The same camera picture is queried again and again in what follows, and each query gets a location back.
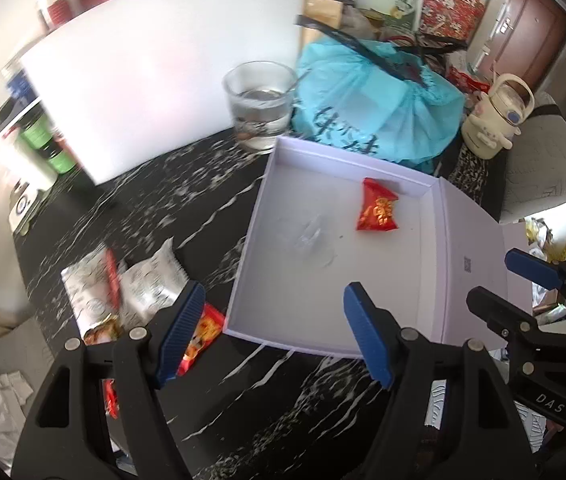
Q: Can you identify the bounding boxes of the glass of water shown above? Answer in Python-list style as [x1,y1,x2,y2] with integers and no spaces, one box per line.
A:
[222,61,300,153]

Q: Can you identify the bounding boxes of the white dial device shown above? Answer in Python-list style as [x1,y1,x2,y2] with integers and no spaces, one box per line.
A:
[9,182,46,236]

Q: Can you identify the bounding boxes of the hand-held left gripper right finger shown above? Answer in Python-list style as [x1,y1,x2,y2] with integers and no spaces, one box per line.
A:
[343,281,546,480]

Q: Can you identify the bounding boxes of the green bottle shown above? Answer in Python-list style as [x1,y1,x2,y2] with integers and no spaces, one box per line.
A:
[45,142,76,175]
[18,112,56,153]

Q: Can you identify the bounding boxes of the lavender cardboard box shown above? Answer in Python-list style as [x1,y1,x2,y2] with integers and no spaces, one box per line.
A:
[223,135,534,361]

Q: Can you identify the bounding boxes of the red printed carton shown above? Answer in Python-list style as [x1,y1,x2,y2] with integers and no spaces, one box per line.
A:
[418,0,486,41]

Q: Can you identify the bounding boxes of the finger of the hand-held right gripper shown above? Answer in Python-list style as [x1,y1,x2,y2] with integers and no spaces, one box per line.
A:
[504,248,566,321]
[465,286,566,346]

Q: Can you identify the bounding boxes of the grey chair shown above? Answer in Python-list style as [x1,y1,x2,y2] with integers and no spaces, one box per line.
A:
[500,92,566,223]

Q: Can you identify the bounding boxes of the clear plastic wrapper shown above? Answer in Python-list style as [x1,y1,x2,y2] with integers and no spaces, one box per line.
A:
[283,215,338,261]

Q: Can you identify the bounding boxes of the brown door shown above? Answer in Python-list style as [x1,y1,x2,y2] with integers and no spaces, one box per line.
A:
[475,0,566,81]

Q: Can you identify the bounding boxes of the white foam board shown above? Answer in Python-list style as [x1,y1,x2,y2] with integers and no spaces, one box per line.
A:
[18,0,308,186]

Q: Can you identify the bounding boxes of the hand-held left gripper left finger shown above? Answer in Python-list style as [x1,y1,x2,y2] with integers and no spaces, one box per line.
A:
[10,280,208,480]

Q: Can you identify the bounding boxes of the gold foil wrapper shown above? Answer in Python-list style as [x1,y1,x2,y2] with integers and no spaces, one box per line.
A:
[523,217,566,263]

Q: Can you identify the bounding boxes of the red stick packet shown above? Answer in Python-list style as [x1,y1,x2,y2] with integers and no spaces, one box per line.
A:
[104,249,121,311]

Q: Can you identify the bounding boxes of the cream kettle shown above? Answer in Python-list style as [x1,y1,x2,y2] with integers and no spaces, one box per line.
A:
[460,72,536,161]

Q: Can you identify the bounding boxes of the red candy packet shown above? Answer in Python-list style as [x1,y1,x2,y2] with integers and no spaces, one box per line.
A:
[355,177,401,233]

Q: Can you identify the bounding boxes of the red orange snack packet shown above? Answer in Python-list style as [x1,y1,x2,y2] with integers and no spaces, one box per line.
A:
[177,302,226,376]

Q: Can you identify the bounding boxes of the brown gold snack packet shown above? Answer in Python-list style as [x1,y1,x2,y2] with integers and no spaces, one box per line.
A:
[82,312,124,346]

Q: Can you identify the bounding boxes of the red plastic packet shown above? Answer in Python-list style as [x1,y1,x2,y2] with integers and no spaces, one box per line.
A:
[445,67,491,96]

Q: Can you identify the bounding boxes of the white patterned snack packet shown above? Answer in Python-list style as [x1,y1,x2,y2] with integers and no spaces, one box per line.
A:
[60,250,124,341]
[118,237,188,328]

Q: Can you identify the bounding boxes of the teal drawstring bag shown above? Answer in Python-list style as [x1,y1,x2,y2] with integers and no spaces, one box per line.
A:
[290,14,468,173]

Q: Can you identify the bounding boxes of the blue container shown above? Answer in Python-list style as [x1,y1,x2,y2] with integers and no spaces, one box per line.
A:
[5,70,36,106]

